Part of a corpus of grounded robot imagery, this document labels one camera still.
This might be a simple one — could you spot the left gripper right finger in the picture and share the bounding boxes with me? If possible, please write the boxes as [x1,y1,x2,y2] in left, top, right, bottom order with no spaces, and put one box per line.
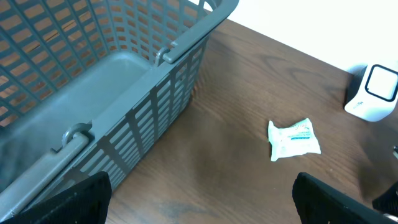
[292,172,397,224]

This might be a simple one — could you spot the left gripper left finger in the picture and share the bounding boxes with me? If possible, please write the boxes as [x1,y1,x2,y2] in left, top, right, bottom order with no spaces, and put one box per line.
[2,171,112,224]

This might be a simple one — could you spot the teal snack packet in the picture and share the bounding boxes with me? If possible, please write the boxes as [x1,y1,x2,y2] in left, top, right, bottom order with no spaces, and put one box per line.
[267,118,322,162]

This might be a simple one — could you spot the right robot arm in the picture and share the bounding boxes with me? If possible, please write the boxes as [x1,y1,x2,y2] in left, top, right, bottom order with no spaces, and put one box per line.
[372,182,397,217]

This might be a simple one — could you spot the white barcode scanner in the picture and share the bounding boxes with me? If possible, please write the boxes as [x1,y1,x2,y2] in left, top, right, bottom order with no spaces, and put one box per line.
[344,62,397,122]

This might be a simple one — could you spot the grey plastic shopping basket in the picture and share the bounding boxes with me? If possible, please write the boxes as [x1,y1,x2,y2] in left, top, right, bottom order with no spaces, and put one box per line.
[1,0,238,220]

